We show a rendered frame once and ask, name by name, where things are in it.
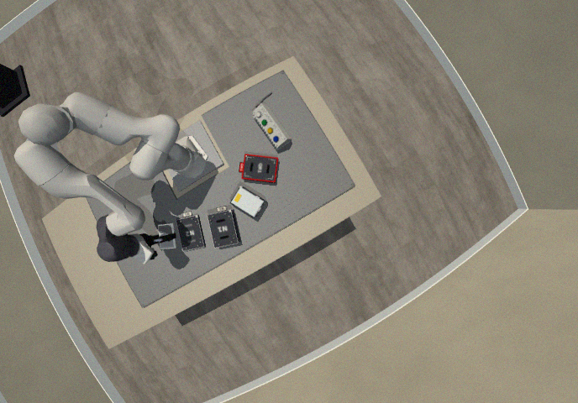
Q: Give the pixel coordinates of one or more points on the white operator button panel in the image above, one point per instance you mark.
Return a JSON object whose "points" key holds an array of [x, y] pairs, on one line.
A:
{"points": [[270, 125]]}

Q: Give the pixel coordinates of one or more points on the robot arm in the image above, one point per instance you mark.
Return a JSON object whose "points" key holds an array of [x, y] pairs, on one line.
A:
{"points": [[39, 157]]}

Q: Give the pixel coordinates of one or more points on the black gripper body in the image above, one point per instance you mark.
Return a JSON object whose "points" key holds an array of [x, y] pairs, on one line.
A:
{"points": [[148, 239]]}

